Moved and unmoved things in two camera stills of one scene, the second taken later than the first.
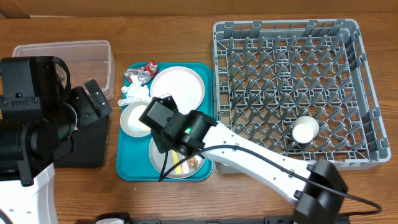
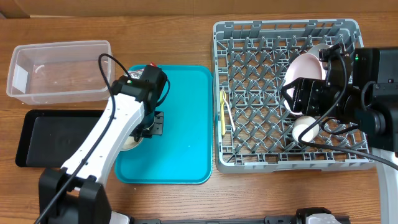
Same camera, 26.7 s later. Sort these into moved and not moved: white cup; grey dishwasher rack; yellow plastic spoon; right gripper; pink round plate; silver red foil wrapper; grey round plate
Moved: grey round plate; pink round plate; yellow plastic spoon; right gripper
Not moved: white cup; silver red foil wrapper; grey dishwasher rack
